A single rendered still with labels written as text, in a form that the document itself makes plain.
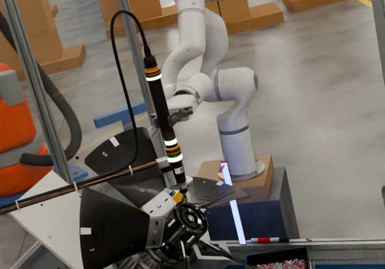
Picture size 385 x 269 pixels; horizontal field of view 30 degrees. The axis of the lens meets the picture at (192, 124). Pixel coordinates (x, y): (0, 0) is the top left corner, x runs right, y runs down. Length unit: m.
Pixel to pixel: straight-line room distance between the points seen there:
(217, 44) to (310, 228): 2.04
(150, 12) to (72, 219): 9.22
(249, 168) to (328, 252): 0.49
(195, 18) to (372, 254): 0.98
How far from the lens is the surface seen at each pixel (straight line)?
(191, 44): 2.30
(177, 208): 2.07
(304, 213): 4.59
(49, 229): 2.18
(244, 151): 2.77
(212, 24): 2.58
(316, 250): 2.55
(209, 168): 2.95
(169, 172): 2.11
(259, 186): 2.71
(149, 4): 11.31
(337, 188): 4.83
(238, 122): 2.72
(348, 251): 2.53
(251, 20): 9.61
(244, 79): 2.66
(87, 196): 1.92
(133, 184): 2.15
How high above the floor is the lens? 2.14
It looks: 19 degrees down
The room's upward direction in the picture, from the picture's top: 14 degrees counter-clockwise
